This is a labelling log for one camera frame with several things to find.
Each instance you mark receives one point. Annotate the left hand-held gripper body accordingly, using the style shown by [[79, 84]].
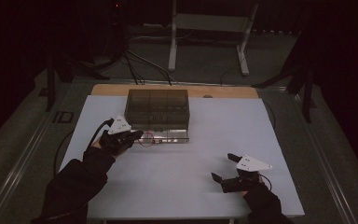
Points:
[[119, 125]]

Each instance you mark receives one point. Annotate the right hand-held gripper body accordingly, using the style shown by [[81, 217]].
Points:
[[252, 164]]

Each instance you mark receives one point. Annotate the red rubber band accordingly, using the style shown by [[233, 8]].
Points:
[[153, 141]]

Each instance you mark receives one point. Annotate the dark transparent drawer box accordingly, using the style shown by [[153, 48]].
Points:
[[157, 105]]

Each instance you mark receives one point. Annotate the person's right hand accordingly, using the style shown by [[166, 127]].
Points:
[[245, 193]]

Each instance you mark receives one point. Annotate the person's left hand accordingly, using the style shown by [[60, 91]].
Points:
[[96, 145]]

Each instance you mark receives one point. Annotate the wooden table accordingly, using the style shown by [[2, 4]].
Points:
[[112, 89]]

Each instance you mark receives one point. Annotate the white board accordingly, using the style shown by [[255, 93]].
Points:
[[183, 193]]

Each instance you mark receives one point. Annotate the black floor socket plate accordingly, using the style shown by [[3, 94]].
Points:
[[63, 117]]

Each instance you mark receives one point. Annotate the black tripod stand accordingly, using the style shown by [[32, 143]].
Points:
[[307, 99], [50, 84]]

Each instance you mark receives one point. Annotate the white metal stand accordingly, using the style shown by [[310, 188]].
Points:
[[209, 22]]

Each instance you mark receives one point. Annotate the long aluminium rail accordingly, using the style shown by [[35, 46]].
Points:
[[18, 168], [323, 161]]

